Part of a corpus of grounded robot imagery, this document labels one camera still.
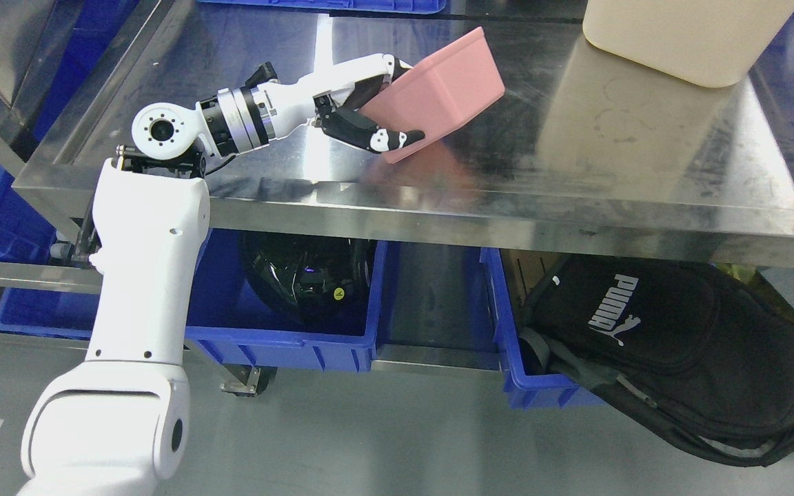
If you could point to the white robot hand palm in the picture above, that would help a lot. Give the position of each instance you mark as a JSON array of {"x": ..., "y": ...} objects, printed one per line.
[{"x": 284, "y": 107}]

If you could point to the cream plastic container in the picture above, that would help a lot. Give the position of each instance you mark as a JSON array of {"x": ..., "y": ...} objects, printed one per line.
[{"x": 708, "y": 43}]

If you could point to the blue bin lower left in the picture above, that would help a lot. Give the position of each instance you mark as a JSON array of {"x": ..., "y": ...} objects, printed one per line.
[{"x": 44, "y": 313}]

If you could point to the black white thumb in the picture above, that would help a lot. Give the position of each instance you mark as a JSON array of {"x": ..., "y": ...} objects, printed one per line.
[{"x": 352, "y": 128}]

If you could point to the black Puma backpack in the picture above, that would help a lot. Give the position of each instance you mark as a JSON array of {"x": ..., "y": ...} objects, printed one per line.
[{"x": 687, "y": 351}]

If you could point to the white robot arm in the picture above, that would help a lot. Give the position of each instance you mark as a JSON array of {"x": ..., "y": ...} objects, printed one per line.
[{"x": 117, "y": 423}]

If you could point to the blue bin with helmet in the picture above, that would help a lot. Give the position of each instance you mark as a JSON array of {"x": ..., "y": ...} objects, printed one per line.
[{"x": 231, "y": 325}]

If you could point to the pink plastic storage box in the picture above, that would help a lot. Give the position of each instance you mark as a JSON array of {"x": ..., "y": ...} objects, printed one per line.
[{"x": 440, "y": 94}]

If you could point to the blue bin under backpack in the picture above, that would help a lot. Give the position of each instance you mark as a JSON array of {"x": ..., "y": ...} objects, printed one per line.
[{"x": 510, "y": 276}]

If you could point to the blue bin far top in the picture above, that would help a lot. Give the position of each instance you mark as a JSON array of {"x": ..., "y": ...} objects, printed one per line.
[{"x": 396, "y": 7}]

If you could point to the black helmet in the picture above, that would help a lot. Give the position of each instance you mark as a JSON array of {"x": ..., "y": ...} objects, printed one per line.
[{"x": 307, "y": 278}]

